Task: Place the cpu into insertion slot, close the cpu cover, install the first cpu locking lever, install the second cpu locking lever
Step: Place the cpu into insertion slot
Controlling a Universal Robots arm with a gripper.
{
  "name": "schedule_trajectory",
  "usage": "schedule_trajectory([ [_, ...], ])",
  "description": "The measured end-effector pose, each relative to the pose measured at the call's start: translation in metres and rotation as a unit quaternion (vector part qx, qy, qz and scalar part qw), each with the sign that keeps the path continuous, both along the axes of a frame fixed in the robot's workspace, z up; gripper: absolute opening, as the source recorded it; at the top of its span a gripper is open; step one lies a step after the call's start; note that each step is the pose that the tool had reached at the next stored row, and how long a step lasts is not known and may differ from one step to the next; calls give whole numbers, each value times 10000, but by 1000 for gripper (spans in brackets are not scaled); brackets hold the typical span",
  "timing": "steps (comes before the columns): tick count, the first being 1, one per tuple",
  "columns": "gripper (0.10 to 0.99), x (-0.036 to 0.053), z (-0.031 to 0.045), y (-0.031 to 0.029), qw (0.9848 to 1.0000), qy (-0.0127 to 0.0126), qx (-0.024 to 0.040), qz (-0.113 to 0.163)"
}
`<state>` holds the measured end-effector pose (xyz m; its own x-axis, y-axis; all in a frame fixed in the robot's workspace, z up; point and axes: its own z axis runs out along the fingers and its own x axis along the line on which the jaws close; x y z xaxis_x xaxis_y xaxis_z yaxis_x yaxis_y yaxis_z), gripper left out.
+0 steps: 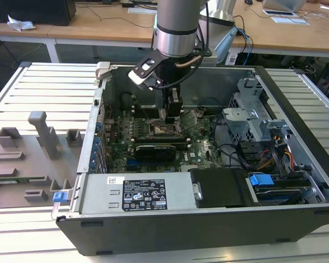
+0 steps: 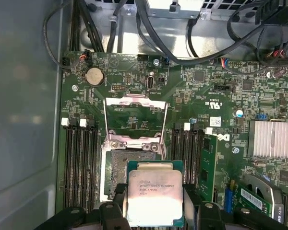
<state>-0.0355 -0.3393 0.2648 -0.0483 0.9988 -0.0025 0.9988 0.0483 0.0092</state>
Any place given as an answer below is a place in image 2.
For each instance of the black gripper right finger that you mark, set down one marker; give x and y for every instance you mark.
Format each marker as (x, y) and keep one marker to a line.
(206, 218)

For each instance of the internal USB port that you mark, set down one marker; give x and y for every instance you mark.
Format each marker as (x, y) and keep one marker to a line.
(150, 82)

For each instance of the silver-topped CPU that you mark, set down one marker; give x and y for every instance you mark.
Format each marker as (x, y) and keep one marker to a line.
(153, 191)

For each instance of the blue expansion slot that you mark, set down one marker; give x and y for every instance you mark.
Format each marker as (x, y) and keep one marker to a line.
(229, 198)

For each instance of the green motherboard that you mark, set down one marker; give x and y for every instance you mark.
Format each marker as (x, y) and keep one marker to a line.
(194, 100)

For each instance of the black open PC case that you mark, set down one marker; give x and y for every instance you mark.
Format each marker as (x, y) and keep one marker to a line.
(21, 119)

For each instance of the CPU socket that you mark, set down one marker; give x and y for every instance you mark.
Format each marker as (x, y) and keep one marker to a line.
(117, 167)

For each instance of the silver finned heatsink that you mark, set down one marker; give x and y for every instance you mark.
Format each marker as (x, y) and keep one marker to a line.
(270, 139)

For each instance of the round coin battery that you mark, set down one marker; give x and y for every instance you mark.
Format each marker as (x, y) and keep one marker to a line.
(94, 76)

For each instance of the silver metal drive cage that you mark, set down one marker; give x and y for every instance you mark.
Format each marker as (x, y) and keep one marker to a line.
(163, 9)

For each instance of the black graphics card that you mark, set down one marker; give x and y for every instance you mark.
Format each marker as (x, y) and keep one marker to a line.
(276, 203)

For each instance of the green RAM stick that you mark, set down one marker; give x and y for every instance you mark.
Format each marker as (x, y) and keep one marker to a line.
(207, 163)

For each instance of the silver round capacitor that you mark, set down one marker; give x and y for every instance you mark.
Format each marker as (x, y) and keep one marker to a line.
(239, 113)

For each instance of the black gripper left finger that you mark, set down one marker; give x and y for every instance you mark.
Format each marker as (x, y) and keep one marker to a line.
(110, 218)

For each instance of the silver motherboard screw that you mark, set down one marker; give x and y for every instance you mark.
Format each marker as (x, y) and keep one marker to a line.
(156, 62)
(235, 150)
(75, 88)

